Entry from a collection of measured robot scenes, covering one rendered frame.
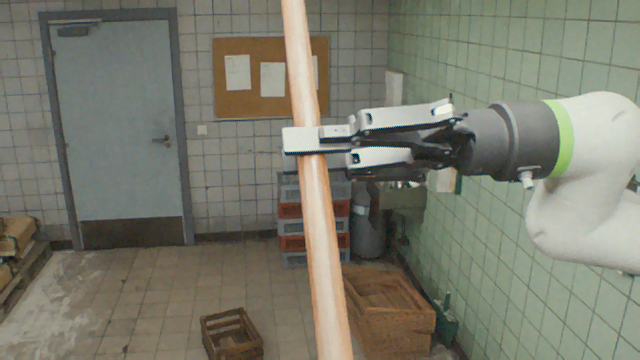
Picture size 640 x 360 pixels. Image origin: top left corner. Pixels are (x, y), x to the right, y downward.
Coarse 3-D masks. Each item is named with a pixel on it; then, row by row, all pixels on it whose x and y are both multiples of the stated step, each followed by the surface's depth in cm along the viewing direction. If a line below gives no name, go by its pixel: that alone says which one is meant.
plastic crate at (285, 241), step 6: (342, 234) 431; (348, 234) 432; (282, 240) 425; (288, 240) 448; (300, 240) 447; (342, 240) 448; (348, 240) 434; (282, 246) 426; (288, 246) 435; (294, 246) 432; (300, 246) 437; (342, 246) 435; (348, 246) 436; (282, 252) 429
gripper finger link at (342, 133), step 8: (368, 120) 50; (320, 128) 51; (328, 128) 51; (336, 128) 51; (344, 128) 51; (352, 128) 51; (320, 136) 51; (328, 136) 51; (336, 136) 51; (344, 136) 51; (352, 136) 51
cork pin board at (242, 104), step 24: (216, 48) 425; (240, 48) 428; (264, 48) 431; (312, 48) 437; (216, 72) 432; (216, 96) 438; (240, 96) 441; (264, 96) 444; (288, 96) 447; (216, 120) 444
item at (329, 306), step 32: (288, 0) 64; (288, 32) 61; (288, 64) 59; (320, 160) 52; (320, 192) 50; (320, 224) 48; (320, 256) 46; (320, 288) 45; (320, 320) 43; (320, 352) 42; (352, 352) 43
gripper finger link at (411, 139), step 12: (348, 120) 52; (408, 132) 53; (360, 144) 52; (372, 144) 52; (384, 144) 52; (396, 144) 52; (408, 144) 53; (420, 144) 52; (432, 144) 53; (444, 144) 53
